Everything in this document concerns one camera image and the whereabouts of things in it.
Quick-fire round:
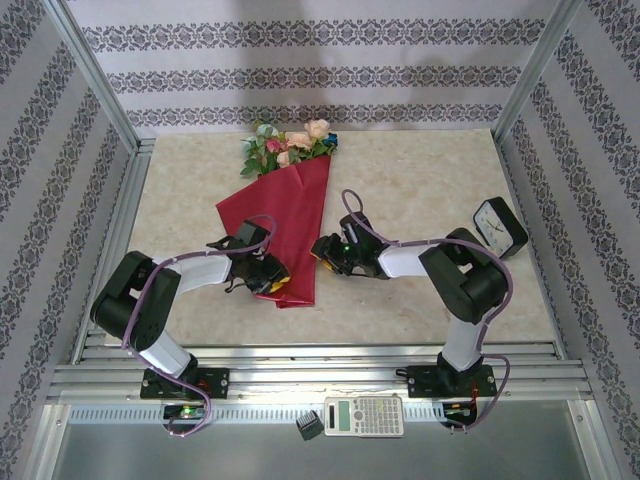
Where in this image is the red maroon wrapping paper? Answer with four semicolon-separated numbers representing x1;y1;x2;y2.
215;155;333;310

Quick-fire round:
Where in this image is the light teal fake flower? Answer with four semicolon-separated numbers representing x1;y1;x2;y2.
241;119;281;177

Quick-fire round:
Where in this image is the black alarm clock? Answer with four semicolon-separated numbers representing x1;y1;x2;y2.
472;196;530;261

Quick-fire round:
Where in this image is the small black ribbed block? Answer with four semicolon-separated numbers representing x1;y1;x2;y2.
295;410;321;441

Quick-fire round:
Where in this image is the grey scientific calculator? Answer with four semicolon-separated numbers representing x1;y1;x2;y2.
323;394;405;439

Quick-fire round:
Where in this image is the steel sheet panel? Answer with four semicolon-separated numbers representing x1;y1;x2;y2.
29;403;614;480

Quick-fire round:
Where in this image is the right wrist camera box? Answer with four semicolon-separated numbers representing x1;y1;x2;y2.
338;212;372;242

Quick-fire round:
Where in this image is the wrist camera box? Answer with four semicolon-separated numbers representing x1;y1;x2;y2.
338;212;372;242
233;218;275;249

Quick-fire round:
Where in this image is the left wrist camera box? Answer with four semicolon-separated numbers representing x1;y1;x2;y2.
233;218;275;249

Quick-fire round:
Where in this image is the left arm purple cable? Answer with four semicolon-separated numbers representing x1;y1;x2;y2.
122;213;279;439

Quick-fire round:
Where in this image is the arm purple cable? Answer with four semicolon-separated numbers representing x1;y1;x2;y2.
122;213;279;439
341;188;516;435

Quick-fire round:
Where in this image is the aluminium front rail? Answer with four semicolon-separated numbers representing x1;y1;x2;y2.
47;342;596;401

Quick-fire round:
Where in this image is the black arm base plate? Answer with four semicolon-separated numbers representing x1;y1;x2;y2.
407;363;497;400
139;367;231;401

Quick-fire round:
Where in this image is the perforated metal cable tray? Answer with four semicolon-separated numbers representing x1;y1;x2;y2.
66;402;449;425

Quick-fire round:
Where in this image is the aluminium side rail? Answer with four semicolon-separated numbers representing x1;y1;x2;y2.
493;138;570;360
69;138;154;364

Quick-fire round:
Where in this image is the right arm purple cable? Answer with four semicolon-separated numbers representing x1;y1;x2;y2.
341;188;516;435

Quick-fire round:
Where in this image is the aluminium frame post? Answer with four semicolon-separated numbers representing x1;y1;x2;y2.
491;0;585;146
41;0;142;154

